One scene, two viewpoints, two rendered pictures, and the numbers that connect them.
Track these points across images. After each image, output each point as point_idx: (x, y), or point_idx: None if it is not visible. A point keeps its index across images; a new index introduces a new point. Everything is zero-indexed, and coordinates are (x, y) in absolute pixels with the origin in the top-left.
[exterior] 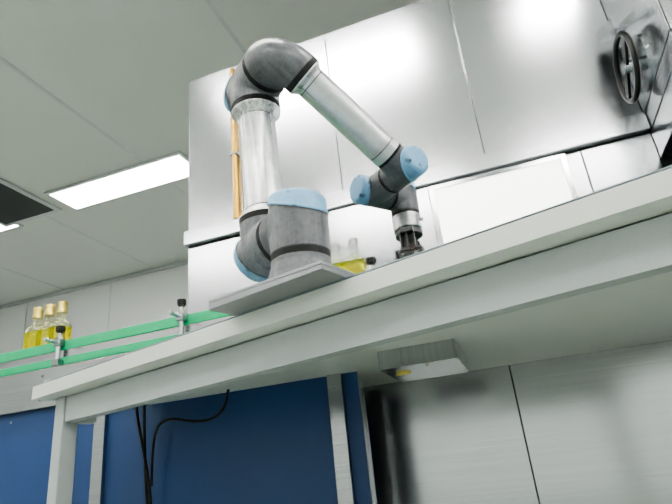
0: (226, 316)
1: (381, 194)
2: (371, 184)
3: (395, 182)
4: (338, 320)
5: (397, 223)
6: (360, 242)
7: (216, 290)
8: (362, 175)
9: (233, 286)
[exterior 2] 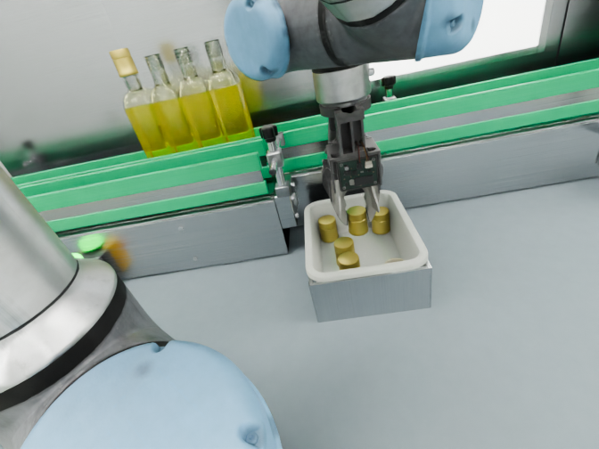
0: (47, 210)
1: (318, 67)
2: (293, 39)
3: (373, 60)
4: None
5: (330, 94)
6: (215, 18)
7: (1, 94)
8: (264, 4)
9: (26, 87)
